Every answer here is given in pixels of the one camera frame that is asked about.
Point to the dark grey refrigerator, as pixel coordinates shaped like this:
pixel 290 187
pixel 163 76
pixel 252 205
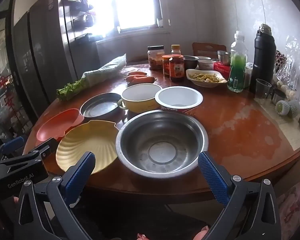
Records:
pixel 45 42

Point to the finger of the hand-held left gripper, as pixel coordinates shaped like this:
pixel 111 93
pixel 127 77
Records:
pixel 12 143
pixel 43 148

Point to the small glass jar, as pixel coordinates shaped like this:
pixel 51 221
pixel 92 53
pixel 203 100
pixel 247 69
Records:
pixel 278 96

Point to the window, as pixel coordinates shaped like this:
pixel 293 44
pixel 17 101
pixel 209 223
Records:
pixel 135 5

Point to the wooden chair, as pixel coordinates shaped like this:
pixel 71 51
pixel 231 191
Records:
pixel 207 46

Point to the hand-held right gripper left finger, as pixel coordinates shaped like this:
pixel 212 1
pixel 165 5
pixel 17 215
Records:
pixel 82 175

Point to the steel plate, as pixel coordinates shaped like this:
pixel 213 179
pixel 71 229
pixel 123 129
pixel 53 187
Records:
pixel 100 106

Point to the pink plastic plate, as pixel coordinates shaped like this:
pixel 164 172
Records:
pixel 55 125

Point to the green drink bottle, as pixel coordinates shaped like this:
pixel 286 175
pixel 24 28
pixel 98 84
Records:
pixel 236 72

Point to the red-lidded sauce jar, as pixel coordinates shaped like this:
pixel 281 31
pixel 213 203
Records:
pixel 166 66

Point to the white dish of food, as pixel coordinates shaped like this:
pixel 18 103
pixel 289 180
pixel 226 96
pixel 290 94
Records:
pixel 192 74

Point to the white paper bowl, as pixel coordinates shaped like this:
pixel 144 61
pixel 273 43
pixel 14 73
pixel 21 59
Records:
pixel 177 96

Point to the carrot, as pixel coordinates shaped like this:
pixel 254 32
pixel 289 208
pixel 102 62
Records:
pixel 130 79
pixel 137 73
pixel 145 79

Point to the white ceramic bowl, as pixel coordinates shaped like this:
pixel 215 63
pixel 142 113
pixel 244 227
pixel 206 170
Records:
pixel 206 65
pixel 202 58

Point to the bagged celery bunch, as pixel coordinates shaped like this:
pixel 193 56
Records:
pixel 102 71

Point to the orange-capped sauce bottle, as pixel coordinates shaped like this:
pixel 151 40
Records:
pixel 177 67

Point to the steel cup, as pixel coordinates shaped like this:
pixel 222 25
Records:
pixel 223 57

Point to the clear plastic bag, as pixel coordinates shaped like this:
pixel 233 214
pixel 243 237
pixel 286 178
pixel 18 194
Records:
pixel 292 62

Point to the white container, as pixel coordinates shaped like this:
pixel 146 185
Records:
pixel 248 76

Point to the large steel bowl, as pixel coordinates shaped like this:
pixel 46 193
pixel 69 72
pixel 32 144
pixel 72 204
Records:
pixel 162 140

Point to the red tissue pack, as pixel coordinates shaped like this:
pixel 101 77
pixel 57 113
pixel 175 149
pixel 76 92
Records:
pixel 221 68

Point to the cup on windowsill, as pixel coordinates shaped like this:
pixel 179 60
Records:
pixel 160 22

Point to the glass door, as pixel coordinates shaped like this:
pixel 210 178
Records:
pixel 5 80

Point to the yellow shell-shaped plate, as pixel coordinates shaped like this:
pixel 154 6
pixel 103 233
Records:
pixel 90 140

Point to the black-lidded glass jar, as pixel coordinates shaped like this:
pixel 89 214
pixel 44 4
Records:
pixel 155 57

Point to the black thermos flask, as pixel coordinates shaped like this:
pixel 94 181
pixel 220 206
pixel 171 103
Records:
pixel 262 60

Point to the clear plastic cup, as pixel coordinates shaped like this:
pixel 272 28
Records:
pixel 262 88

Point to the small steel bowl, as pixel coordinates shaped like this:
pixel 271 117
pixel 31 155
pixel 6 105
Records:
pixel 191 61

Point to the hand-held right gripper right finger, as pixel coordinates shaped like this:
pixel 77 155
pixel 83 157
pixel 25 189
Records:
pixel 212 177

